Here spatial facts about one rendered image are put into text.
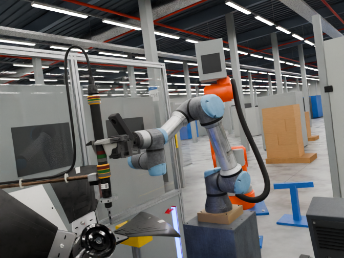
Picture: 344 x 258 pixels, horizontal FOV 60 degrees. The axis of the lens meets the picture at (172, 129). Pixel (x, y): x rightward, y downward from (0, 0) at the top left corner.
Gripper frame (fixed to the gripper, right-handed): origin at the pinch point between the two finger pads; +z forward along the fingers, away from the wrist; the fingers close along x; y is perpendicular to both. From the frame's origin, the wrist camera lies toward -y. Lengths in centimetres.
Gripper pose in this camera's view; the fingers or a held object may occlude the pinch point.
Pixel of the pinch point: (92, 142)
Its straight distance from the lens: 105.5
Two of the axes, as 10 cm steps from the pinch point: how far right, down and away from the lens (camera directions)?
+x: -7.6, 0.8, 6.5
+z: -6.4, 1.0, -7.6
